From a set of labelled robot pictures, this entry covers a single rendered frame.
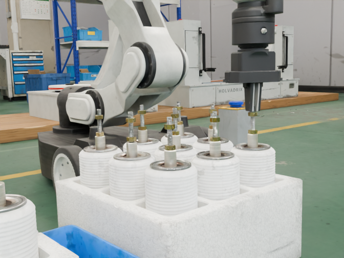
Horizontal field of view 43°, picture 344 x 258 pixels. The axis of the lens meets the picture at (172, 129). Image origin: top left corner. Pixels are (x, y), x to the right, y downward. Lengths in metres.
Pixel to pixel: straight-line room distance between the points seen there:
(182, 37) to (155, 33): 2.26
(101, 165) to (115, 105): 0.59
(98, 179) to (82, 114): 0.70
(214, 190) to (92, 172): 0.27
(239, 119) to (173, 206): 0.46
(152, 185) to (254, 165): 0.25
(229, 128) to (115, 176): 0.43
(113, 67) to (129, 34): 1.93
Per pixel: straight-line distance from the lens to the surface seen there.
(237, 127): 1.16
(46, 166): 1.63
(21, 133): 2.79
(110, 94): 1.51
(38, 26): 7.38
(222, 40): 7.85
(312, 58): 6.69
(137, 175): 0.84
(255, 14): 0.90
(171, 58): 1.33
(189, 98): 3.58
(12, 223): 0.60
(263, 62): 0.92
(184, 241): 0.74
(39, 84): 5.44
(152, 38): 1.35
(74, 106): 1.66
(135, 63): 1.29
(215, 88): 3.77
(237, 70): 0.90
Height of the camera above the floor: 0.43
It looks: 8 degrees down
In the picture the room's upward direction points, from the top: 1 degrees counter-clockwise
